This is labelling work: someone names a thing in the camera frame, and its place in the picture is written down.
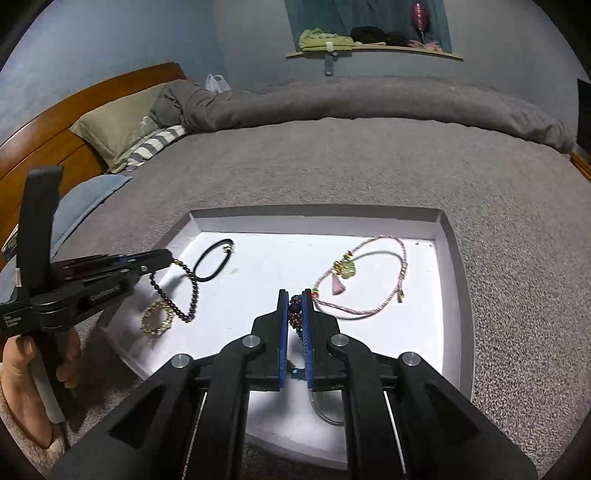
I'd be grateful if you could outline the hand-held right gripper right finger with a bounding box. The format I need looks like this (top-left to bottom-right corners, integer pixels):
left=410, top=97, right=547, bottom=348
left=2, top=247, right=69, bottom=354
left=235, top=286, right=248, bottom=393
left=300, top=288, right=539, bottom=480

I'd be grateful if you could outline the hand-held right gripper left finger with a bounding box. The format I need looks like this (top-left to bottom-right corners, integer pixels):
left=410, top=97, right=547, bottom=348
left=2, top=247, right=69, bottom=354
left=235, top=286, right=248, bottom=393
left=48, top=288, right=291, bottom=480

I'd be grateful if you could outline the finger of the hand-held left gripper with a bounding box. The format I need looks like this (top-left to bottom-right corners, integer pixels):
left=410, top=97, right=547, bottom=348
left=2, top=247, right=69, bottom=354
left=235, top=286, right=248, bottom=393
left=51, top=249, right=174, bottom=280
left=55, top=270, right=149, bottom=320

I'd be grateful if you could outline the blue bead bracelet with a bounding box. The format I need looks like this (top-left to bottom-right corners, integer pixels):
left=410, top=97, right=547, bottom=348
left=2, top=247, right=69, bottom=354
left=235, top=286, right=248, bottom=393
left=285, top=295, right=306, bottom=384

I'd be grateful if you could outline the yellow bead bracelet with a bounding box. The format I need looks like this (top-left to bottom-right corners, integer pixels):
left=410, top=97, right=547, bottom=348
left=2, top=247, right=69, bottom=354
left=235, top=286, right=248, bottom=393
left=141, top=299, right=176, bottom=335

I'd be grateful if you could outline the silver bangle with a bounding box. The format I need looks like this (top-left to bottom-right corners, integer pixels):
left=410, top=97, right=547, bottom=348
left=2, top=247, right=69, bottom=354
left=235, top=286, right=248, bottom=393
left=307, top=388, right=346, bottom=426

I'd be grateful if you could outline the pink braided cord necklace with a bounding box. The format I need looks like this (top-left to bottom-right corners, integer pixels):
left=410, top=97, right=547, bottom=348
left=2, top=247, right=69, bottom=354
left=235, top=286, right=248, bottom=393
left=311, top=234, right=411, bottom=320

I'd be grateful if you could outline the black cord bracelet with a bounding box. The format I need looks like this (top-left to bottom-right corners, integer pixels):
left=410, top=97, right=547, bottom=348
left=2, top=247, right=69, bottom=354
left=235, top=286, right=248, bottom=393
left=193, top=239, right=237, bottom=283

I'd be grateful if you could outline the grey cardboard box tray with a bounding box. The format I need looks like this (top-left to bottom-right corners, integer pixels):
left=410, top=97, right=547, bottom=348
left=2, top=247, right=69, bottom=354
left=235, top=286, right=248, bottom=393
left=96, top=208, right=476, bottom=472

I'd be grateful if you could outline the dark small-bead bracelet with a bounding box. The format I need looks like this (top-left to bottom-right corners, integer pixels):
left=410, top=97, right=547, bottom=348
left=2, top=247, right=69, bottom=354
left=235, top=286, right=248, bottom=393
left=148, top=259, right=201, bottom=324

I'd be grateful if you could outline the person's left hand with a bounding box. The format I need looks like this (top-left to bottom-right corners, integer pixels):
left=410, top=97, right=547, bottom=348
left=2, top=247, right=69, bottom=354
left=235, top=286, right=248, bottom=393
left=0, top=329, right=81, bottom=450

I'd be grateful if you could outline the smartphone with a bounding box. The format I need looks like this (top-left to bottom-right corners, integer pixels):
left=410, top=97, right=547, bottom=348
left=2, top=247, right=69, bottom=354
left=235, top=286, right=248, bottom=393
left=0, top=225, right=20, bottom=259

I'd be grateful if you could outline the light blue blanket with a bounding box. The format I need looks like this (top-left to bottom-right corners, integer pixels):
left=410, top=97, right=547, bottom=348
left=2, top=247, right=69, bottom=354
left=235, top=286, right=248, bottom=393
left=0, top=174, right=134, bottom=296

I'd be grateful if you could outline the wooden headboard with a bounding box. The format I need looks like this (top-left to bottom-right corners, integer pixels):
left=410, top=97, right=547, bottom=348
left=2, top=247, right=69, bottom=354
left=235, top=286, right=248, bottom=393
left=0, top=62, right=188, bottom=273

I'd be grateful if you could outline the grey striped pillow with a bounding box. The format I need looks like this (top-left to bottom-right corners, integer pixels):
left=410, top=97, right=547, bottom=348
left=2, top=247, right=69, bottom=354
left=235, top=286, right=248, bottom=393
left=108, top=124, right=188, bottom=175

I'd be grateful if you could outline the olive pillow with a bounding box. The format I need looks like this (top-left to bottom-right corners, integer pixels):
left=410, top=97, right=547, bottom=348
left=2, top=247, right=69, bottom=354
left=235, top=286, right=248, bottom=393
left=69, top=82, right=171, bottom=169

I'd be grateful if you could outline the grey duvet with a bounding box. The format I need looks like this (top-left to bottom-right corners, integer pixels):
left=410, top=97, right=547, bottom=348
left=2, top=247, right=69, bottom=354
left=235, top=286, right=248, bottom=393
left=150, top=76, right=575, bottom=153

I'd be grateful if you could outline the green cloth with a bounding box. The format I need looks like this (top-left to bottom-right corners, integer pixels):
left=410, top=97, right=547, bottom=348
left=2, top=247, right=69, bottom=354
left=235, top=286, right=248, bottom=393
left=299, top=28, right=355, bottom=51

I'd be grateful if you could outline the wooden windowsill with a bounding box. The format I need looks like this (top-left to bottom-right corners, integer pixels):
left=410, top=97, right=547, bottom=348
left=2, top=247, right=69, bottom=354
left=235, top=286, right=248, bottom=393
left=285, top=44, right=464, bottom=62

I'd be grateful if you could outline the black cloth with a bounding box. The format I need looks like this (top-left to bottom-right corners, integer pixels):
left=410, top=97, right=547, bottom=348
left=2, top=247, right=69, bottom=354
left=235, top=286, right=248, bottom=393
left=350, top=26, right=411, bottom=47

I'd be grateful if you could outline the wooden television stand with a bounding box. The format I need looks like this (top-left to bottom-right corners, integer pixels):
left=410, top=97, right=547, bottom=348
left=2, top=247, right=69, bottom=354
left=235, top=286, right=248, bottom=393
left=570, top=150, right=591, bottom=183

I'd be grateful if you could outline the black television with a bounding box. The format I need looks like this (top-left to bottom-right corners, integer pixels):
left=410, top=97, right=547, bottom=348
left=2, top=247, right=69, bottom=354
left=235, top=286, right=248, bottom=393
left=576, top=78, right=591, bottom=155

